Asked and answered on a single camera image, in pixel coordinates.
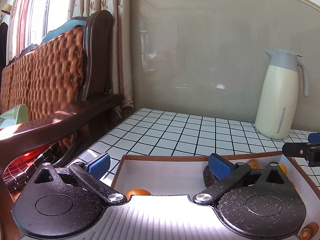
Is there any orange tangerine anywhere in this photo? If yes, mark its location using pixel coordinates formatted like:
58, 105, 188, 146
126, 189, 152, 200

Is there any red cloth on sofa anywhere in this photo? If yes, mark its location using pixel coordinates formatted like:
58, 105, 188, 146
10, 145, 49, 167

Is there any brown cylinder fruit small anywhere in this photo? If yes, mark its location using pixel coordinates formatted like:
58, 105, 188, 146
299, 222, 319, 240

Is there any orange carrot chunk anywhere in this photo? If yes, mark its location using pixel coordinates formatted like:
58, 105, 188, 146
247, 159, 260, 169

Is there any wooden sofa with orange cushion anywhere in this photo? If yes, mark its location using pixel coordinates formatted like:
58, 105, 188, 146
0, 10, 124, 240

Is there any brown shallow cardboard box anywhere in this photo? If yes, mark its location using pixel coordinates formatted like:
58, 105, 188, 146
111, 151, 320, 240

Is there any straw hat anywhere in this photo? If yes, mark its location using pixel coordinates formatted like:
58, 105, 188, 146
1, 4, 12, 15

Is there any checkered tablecloth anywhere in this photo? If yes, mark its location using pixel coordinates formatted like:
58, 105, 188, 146
75, 108, 310, 185

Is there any dark mangosteen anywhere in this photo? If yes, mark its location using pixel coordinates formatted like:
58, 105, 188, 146
203, 166, 219, 188

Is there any small orange kumquat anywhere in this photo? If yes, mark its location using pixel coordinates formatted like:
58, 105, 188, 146
278, 164, 287, 174

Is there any cream thermos jug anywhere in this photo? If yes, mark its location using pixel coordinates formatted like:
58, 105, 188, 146
255, 49, 309, 140

